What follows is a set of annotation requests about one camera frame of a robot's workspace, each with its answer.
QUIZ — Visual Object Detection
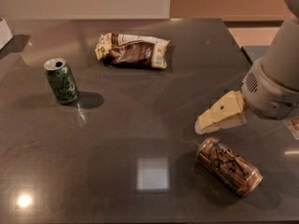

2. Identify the white box at left edge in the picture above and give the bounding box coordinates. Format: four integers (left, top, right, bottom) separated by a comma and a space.
0, 18, 13, 49

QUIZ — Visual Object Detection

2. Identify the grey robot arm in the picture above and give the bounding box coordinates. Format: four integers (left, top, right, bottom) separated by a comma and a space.
194, 0, 299, 139

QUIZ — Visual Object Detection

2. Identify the orange soda can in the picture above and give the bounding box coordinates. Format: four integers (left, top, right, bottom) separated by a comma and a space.
196, 136, 263, 197

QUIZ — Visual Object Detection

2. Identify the brown chip bag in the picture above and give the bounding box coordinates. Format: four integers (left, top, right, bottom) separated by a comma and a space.
95, 33, 169, 69

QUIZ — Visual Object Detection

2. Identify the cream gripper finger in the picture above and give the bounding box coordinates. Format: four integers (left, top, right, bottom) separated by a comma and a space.
199, 113, 247, 134
194, 91, 246, 132

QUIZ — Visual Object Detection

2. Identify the green soda can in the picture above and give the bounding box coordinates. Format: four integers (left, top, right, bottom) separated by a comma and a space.
44, 58, 78, 105

